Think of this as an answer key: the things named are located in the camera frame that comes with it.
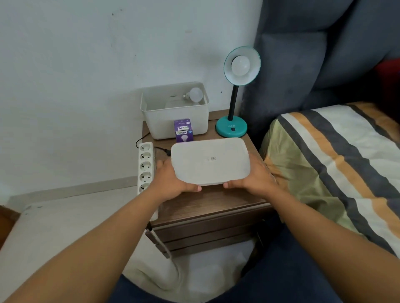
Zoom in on white plastic box lid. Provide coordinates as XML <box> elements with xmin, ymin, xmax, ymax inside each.
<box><xmin>171</xmin><ymin>138</ymin><xmax>251</xmax><ymax>187</ymax></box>

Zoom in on red pillow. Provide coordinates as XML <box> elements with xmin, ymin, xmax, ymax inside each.
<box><xmin>374</xmin><ymin>59</ymin><xmax>400</xmax><ymax>110</ymax></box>

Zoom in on person's left hand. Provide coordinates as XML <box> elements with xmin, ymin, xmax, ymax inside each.
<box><xmin>149</xmin><ymin>159</ymin><xmax>202</xmax><ymax>202</ymax></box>

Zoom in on white plastic storage box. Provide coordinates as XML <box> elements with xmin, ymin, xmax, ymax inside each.
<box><xmin>140</xmin><ymin>82</ymin><xmax>210</xmax><ymax>140</ymax></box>

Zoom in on purple light bulb carton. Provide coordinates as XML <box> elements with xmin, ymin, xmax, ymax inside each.
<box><xmin>174</xmin><ymin>118</ymin><xmax>194</xmax><ymax>144</ymax></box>

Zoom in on person's left forearm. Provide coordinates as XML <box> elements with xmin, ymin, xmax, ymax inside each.
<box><xmin>4</xmin><ymin>189</ymin><xmax>175</xmax><ymax>303</ymax></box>

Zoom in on person's right forearm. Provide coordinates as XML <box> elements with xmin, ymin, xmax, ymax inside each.
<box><xmin>255</xmin><ymin>185</ymin><xmax>400</xmax><ymax>303</ymax></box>

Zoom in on person's right hand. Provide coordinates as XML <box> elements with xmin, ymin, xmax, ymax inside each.
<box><xmin>223</xmin><ymin>154</ymin><xmax>279</xmax><ymax>198</ymax></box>

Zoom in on grey upholstered headboard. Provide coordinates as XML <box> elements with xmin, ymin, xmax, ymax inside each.
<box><xmin>240</xmin><ymin>0</ymin><xmax>400</xmax><ymax>153</ymax></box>

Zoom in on white lamp bulb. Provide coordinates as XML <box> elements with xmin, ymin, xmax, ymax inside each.
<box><xmin>231</xmin><ymin>56</ymin><xmax>251</xmax><ymax>76</ymax></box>

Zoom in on teal desk lamp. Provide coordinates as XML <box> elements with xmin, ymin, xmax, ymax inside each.
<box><xmin>216</xmin><ymin>46</ymin><xmax>261</xmax><ymax>138</ymax></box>

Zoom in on person's blue trousers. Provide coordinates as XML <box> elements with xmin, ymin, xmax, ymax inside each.
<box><xmin>108</xmin><ymin>215</ymin><xmax>397</xmax><ymax>303</ymax></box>

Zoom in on striped bed blanket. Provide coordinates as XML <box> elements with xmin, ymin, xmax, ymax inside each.
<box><xmin>259</xmin><ymin>101</ymin><xmax>400</xmax><ymax>257</ymax></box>

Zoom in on white power strip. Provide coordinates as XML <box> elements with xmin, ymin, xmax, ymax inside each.
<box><xmin>137</xmin><ymin>142</ymin><xmax>159</xmax><ymax>221</ymax></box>

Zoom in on white power strip cable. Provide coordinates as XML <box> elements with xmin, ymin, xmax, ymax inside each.
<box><xmin>146</xmin><ymin>221</ymin><xmax>182</xmax><ymax>289</ymax></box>

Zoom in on white light bulb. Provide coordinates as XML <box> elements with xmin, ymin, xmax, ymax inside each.
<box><xmin>182</xmin><ymin>87</ymin><xmax>204</xmax><ymax>103</ymax></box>

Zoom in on brown wooden nightstand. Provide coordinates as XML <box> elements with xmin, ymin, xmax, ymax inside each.
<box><xmin>142</xmin><ymin>109</ymin><xmax>275</xmax><ymax>260</ymax></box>

